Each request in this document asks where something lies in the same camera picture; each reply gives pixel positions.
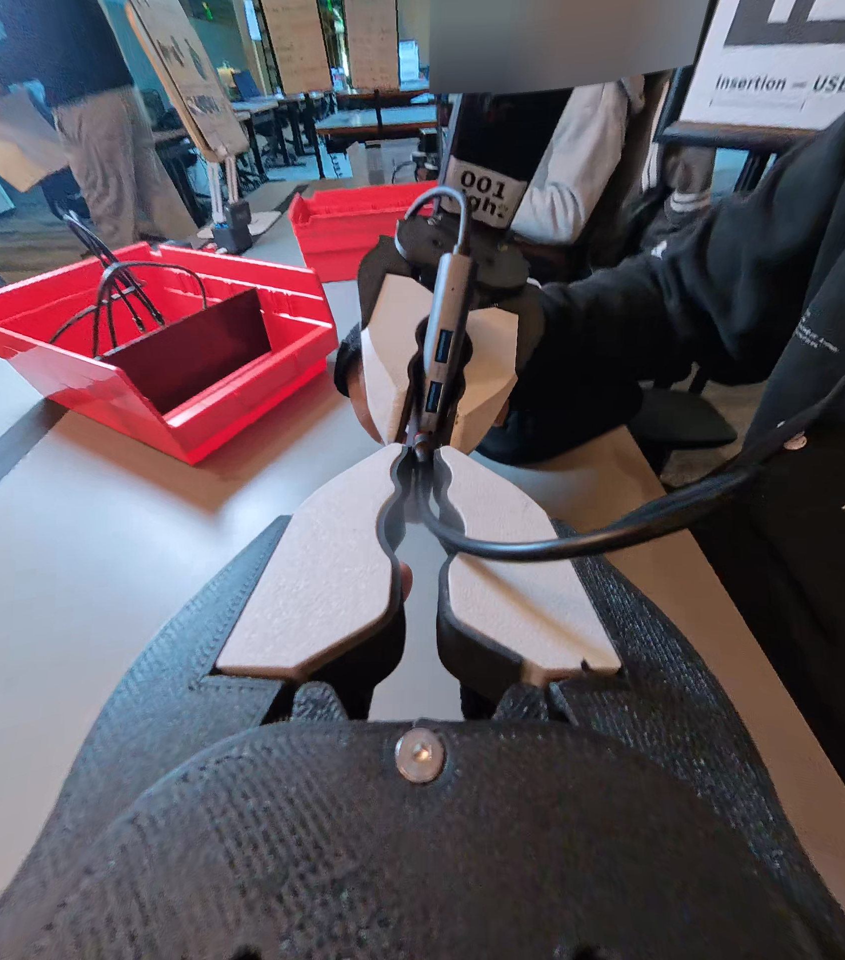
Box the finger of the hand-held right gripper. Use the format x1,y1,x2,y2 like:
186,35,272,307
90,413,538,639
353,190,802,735
441,303,521,456
357,272,435,449

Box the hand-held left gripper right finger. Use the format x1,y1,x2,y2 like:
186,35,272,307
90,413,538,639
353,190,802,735
433,444,624,720

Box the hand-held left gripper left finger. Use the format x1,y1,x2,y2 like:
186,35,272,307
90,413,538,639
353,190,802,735
214,442,409,720

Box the grey usb hub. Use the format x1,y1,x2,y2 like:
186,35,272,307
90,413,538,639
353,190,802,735
415,251,480,451

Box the black usb cable red plugs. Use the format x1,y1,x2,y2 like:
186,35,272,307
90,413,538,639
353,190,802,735
401,318,845,564

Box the red storage bin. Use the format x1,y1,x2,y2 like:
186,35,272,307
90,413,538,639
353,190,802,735
0,241,340,466
289,183,440,285

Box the person's right forearm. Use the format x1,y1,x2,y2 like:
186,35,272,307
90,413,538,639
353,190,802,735
478,217,829,466

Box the person's right hand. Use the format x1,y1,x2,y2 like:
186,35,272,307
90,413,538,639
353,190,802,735
338,371,386,445

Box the wooden office desk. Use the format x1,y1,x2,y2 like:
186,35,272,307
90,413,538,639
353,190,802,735
316,105,442,181

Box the black bin divider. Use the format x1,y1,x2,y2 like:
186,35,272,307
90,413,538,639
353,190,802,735
96,288,274,415

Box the wooden notice board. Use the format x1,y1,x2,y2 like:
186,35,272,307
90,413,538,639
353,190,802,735
343,0,401,91
261,0,334,95

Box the person's black hoodie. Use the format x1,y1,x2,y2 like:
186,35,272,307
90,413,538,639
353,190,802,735
685,67,845,834

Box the instruction sheet on stand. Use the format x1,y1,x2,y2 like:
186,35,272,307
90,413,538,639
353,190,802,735
126,0,283,256

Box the cardboard sheet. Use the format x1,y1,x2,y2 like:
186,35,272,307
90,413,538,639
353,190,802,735
0,90,67,192

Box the black braided cable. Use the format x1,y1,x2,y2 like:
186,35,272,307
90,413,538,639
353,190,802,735
51,213,169,354
92,258,210,357

